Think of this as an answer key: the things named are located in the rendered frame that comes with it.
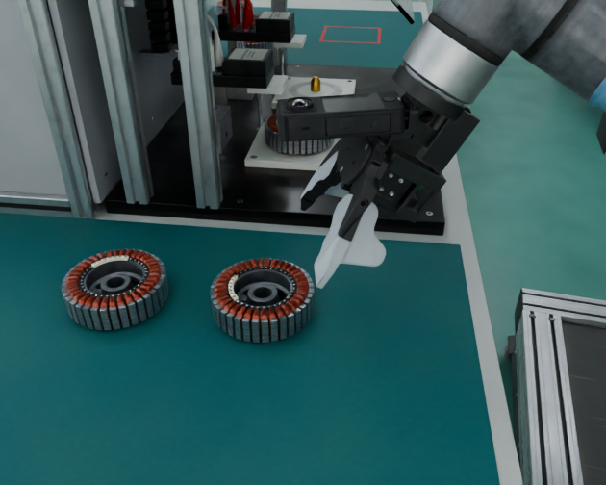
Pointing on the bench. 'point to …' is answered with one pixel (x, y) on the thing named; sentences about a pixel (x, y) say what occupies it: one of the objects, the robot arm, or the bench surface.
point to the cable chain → (162, 29)
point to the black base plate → (241, 178)
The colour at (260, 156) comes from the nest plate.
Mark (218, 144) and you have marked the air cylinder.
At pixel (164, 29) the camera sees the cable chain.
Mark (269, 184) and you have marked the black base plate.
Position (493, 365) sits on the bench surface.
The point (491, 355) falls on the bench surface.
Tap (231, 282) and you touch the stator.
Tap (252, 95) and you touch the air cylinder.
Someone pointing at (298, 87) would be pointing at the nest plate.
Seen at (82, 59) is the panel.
